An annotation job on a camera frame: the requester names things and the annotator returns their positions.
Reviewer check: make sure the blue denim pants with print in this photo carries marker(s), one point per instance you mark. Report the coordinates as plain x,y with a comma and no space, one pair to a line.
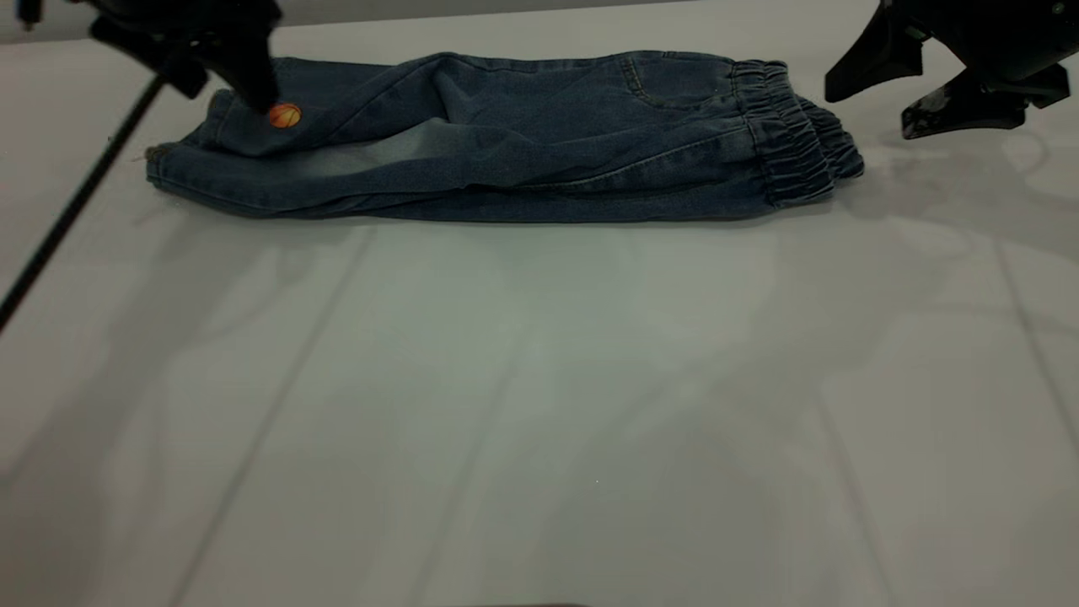
506,143

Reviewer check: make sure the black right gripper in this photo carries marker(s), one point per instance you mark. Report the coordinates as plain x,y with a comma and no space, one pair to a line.
995,34

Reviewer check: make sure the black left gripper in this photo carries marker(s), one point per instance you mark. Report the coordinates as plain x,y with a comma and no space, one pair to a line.
185,17

